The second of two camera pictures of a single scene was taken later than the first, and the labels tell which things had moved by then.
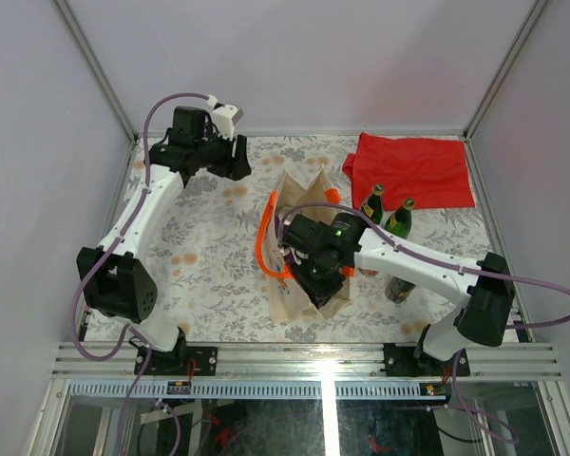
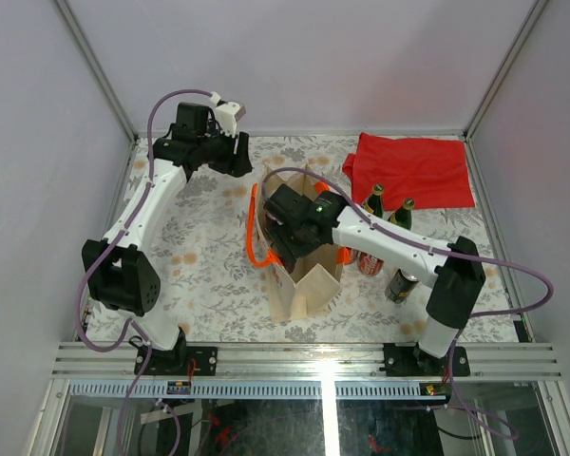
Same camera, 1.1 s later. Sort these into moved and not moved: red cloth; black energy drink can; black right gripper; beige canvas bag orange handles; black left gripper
Moved: beige canvas bag orange handles; black right gripper
Not moved: black energy drink can; black left gripper; red cloth
